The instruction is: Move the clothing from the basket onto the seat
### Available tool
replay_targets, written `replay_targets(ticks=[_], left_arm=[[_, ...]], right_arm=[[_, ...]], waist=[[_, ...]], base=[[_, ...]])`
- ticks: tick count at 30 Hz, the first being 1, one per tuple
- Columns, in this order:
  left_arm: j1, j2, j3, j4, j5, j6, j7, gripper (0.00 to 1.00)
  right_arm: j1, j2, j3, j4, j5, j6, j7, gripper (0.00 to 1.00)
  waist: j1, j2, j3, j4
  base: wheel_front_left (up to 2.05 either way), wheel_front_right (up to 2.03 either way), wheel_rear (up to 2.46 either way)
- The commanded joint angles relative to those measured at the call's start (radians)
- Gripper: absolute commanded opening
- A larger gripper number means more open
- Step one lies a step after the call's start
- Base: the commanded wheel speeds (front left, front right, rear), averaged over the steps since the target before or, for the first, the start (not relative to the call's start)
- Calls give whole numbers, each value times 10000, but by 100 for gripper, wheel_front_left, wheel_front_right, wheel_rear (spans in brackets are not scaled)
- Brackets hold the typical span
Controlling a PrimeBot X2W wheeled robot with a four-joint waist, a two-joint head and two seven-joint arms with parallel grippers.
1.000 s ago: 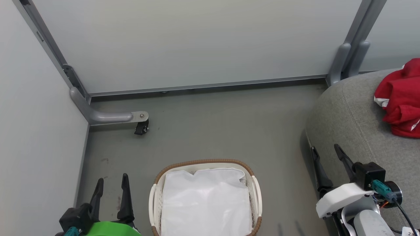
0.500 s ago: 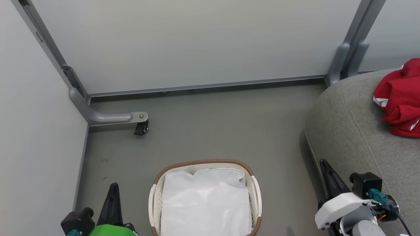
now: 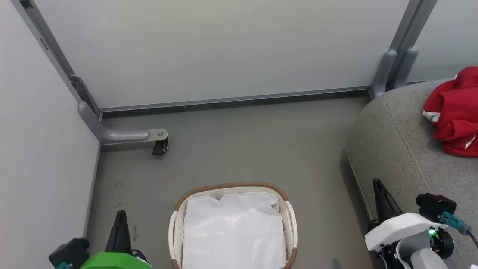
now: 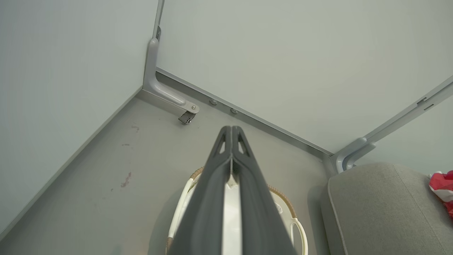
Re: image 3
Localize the grey partition bottom rail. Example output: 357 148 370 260
100 86 372 112

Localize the grey partition post with feet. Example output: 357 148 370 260
369 0 438 99

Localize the grey partition foot with caster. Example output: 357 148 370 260
78 101 169 146

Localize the white basket liner cloth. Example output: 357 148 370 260
181 192 288 269

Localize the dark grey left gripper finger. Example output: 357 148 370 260
105 210 133 254

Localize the red clothing item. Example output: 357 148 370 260
423 66 478 158

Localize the right arm cable teal connector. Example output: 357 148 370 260
438 211 478 248

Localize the grey fabric sofa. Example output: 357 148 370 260
345 78 478 269

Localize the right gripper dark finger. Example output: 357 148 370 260
369 178 404 229

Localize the grey slanted partition post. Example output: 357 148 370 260
10 0 102 120

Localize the white laundry basket brown rim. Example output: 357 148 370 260
168 182 298 269

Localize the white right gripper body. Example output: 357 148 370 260
365 212 455 269

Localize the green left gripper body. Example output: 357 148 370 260
79 252 152 269

